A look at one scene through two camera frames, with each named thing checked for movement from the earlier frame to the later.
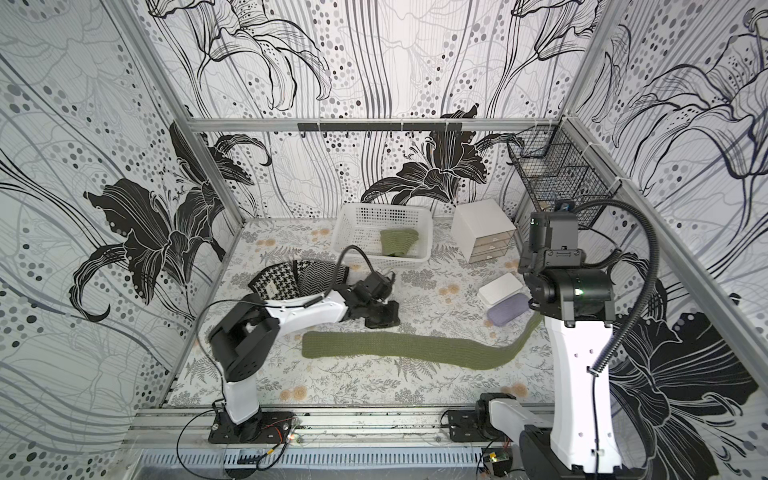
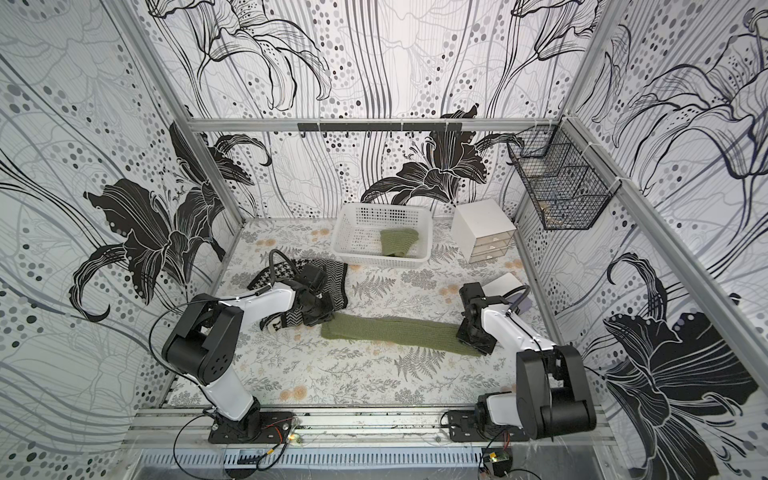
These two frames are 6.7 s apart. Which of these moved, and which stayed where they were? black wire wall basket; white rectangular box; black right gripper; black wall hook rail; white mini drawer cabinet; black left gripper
Moved: black left gripper; black right gripper
Stayed: black wire wall basket; black wall hook rail; white rectangular box; white mini drawer cabinet
